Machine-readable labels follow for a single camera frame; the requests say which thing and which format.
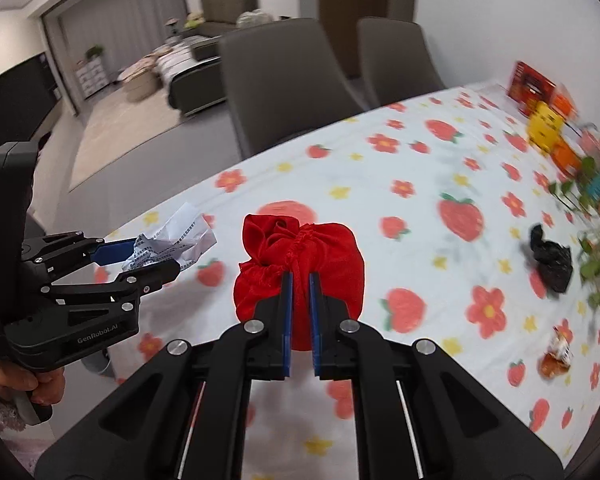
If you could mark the small potted plant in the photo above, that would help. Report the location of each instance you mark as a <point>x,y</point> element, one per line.
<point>95,52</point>

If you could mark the grey dining chair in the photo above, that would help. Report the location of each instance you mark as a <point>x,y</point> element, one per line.
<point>280,85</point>
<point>395,60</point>

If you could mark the teal packet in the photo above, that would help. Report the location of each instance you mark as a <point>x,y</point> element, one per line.
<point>597,190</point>

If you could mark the black plastic bag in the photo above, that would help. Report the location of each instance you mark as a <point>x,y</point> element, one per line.
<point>550,260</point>

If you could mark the white drawer cabinet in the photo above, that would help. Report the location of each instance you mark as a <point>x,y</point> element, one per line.
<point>91,77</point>

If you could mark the orange white snack packet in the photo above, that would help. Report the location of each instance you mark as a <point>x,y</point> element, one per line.
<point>555,360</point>

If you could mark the beige floor rug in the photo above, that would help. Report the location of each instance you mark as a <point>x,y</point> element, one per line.
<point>140,140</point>

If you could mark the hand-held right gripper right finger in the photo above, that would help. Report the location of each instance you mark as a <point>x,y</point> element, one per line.
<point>315,325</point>

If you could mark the person's left hand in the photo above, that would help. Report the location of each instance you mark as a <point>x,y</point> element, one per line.
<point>0,377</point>

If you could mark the grey sofa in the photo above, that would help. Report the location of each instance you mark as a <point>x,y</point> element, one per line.
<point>225,10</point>

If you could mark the floral strawberry tablecloth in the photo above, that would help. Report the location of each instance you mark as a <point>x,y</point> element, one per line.
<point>430,160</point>

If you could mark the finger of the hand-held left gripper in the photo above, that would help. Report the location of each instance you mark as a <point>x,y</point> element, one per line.
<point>150,277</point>
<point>112,252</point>

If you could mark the white printed wrapper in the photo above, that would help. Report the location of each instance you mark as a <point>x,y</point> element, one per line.
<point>180,225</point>

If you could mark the beige pouf with floral blanket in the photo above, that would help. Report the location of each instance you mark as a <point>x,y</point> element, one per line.
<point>140,77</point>

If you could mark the brown wooden door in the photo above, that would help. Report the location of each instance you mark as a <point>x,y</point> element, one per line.
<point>347,10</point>

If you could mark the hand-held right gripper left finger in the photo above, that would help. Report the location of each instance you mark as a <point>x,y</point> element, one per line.
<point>287,325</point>

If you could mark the grey curtain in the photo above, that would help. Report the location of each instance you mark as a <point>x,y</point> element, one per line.
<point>120,20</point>

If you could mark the red box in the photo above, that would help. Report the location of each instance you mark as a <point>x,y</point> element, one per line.
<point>527,82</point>

